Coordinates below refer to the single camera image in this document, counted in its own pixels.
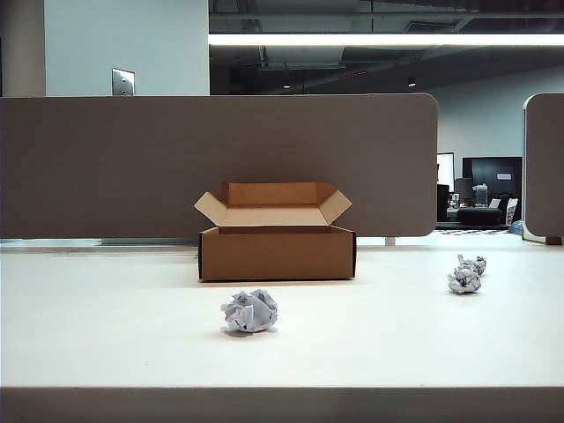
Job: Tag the large paper ball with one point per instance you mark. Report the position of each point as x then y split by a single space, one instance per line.
249 311

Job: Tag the open brown cardboard box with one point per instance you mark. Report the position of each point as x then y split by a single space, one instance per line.
273 255

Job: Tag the white divider support foot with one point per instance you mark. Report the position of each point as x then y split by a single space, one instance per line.
390 241

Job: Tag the white standing board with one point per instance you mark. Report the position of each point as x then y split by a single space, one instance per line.
446 169

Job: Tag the wide brown desk divider panel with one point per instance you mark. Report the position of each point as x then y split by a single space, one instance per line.
110 176

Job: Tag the long ceiling light strip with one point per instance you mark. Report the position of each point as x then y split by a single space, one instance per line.
374 39

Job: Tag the black sofa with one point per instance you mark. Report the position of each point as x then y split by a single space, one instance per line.
479 216

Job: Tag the large black display screen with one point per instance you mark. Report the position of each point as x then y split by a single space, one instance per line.
493 169

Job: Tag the blue plastic bag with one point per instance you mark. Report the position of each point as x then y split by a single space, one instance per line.
516 227

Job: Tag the narrow brown desk divider panel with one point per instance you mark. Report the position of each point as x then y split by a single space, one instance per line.
544 176

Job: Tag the small brown block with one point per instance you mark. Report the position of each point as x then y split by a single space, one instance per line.
554 240

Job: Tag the metal wall plate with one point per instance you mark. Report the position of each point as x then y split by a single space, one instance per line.
123 81

